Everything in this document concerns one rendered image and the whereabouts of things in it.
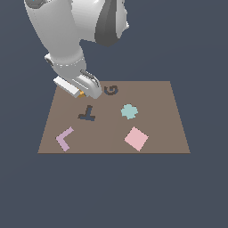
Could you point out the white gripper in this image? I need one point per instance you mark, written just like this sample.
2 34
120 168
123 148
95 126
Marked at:
79 84

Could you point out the small orange block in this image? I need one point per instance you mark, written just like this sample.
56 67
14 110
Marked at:
81 94

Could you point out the brown slot board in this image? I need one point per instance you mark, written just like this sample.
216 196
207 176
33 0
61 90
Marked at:
118 127

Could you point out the purple L-shaped piece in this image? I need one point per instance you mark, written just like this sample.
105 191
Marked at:
64 138

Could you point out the teal flower-shaped piece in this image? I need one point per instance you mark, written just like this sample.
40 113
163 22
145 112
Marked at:
129 111

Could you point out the pink square piece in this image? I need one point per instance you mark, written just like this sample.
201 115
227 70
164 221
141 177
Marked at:
136 138

